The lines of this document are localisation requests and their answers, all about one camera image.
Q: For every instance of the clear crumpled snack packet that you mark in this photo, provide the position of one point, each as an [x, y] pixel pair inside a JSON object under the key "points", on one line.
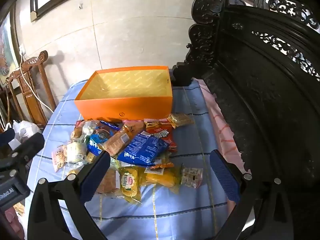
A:
{"points": [[85, 128]]}

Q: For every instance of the large blue snack bag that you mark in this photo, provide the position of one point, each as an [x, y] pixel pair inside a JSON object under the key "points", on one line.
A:
{"points": [[142, 147]]}

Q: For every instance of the dark carved wooden bench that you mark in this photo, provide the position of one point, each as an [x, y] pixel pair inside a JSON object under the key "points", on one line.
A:
{"points": [[262, 105]]}

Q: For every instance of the white wall socket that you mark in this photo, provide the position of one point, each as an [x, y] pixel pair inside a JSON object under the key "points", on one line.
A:
{"points": [[22, 50]]}

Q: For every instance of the colourful framed painting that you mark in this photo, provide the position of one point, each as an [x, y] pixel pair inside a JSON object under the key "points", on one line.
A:
{"points": [[6, 50]]}

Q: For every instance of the orange biscuit packet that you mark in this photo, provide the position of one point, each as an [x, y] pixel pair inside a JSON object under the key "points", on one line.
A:
{"points": [[116, 141]]}

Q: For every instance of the small blue snack bag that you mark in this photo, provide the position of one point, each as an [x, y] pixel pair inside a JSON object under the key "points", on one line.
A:
{"points": [[96, 146]]}

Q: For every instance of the reddish wooden chair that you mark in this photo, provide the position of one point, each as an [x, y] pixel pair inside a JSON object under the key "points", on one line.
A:
{"points": [[35, 100]]}

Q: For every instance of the round brown bread packet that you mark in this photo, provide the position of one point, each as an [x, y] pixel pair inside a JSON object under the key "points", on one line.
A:
{"points": [[110, 180]]}

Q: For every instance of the pale striped snack packet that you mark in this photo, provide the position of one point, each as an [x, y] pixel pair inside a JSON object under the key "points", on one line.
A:
{"points": [[58, 157]]}

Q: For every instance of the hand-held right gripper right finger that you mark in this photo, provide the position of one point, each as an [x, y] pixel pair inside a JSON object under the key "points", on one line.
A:
{"points": [[223, 175]]}

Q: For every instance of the clear cracker packet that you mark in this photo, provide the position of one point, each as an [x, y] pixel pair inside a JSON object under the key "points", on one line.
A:
{"points": [[180, 120]]}

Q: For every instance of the yellow cake packet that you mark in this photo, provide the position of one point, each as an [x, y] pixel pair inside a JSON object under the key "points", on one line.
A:
{"points": [[160, 177]]}

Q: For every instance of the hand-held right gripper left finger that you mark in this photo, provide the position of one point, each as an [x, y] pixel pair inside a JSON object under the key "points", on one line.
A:
{"points": [[97, 172]]}

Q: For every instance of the white plastic bag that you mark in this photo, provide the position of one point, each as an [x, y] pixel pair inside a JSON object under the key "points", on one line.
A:
{"points": [[25, 128]]}

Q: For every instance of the pink bread packet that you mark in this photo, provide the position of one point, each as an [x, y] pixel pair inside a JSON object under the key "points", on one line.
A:
{"points": [[132, 127]]}

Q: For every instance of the small white snack packet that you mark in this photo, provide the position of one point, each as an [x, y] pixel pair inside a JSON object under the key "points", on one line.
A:
{"points": [[192, 177]]}

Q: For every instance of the orange cardboard box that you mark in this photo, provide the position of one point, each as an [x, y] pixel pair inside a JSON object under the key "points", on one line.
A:
{"points": [[125, 107]]}

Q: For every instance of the yellow soft bread packet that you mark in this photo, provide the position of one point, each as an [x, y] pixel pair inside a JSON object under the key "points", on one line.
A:
{"points": [[128, 182]]}

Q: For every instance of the round cookie packet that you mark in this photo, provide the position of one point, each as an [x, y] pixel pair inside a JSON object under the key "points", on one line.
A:
{"points": [[102, 134]]}

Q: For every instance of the red checkered snack packet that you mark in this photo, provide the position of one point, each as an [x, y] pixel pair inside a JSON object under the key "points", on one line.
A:
{"points": [[155, 122]]}

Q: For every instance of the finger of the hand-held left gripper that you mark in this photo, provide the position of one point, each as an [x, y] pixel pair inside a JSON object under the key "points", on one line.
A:
{"points": [[30, 146], [6, 136]]}

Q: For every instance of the small orange snack packet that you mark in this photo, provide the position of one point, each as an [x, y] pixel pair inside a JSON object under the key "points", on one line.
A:
{"points": [[162, 165]]}

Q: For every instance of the dark blue wrapper bar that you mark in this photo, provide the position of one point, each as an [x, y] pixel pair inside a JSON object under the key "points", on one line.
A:
{"points": [[108, 125]]}

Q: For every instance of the red snack bag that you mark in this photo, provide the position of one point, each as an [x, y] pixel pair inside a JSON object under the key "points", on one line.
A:
{"points": [[163, 136]]}

